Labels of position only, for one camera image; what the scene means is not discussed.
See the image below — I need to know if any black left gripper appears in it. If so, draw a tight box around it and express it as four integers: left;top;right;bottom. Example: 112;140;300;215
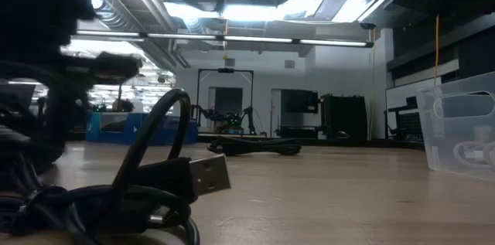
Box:
0;0;142;165

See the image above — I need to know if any thick black cable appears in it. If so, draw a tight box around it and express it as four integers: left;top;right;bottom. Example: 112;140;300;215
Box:
0;101;66;175

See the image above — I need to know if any white USB cable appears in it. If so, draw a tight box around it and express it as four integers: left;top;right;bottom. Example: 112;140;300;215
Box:
452;140;495;167

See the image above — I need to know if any blue cardboard box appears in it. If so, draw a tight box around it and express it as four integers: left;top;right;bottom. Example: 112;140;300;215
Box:
85;111;199;146

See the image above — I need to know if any background robot station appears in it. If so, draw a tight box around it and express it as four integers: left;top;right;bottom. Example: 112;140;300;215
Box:
190;67;268;136

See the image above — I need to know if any long ceiling light strip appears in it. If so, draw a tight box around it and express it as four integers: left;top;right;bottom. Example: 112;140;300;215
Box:
75;29;375;49

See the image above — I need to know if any black cabinet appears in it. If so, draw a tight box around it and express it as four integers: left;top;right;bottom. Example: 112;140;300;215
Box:
319;93;369;141

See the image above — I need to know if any black perforated rack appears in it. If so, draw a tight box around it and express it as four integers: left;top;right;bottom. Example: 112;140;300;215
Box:
384;97;425;143

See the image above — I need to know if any clear plastic bin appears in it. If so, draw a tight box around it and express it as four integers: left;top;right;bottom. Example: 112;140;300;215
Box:
415;71;495;183

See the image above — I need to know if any thin black USB cable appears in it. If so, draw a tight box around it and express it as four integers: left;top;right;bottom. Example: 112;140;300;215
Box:
0;88;232;245

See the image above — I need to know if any black cable bundle with tie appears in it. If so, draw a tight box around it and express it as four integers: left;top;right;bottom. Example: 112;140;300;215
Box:
207;136;303;157

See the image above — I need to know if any black wall monitor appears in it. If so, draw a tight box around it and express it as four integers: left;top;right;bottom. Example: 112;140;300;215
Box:
281;89;319;114

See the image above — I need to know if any black aluminium table frame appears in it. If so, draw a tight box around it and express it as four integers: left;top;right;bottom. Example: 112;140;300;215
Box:
196;132;426;151

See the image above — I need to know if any yellow hanging cord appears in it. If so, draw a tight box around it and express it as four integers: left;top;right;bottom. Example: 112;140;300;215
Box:
433;14;442;86

